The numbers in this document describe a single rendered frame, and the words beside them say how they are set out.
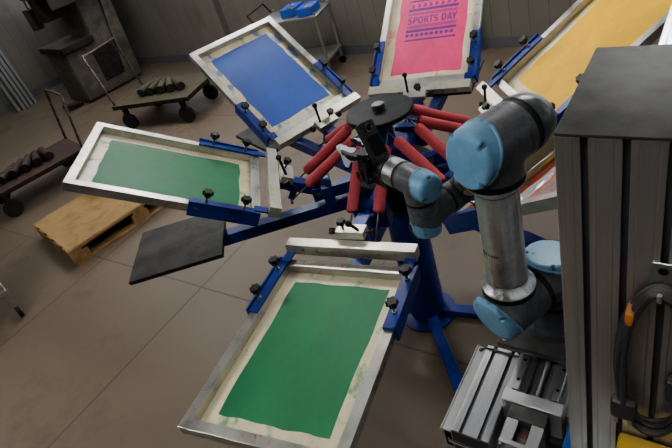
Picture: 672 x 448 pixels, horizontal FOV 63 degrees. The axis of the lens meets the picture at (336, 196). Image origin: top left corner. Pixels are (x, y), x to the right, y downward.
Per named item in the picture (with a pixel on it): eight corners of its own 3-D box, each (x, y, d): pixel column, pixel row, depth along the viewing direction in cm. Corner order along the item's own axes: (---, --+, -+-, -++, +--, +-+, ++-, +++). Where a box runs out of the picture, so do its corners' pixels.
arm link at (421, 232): (459, 223, 139) (453, 188, 134) (426, 246, 136) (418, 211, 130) (438, 212, 146) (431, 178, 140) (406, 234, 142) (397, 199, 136)
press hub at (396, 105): (478, 306, 312) (440, 91, 239) (429, 350, 296) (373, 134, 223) (427, 277, 341) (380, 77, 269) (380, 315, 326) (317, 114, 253)
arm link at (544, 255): (591, 289, 129) (590, 246, 122) (553, 322, 125) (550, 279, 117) (548, 267, 139) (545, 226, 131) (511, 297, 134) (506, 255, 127)
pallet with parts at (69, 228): (155, 163, 592) (139, 132, 571) (206, 179, 530) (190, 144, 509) (37, 240, 518) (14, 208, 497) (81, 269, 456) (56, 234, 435)
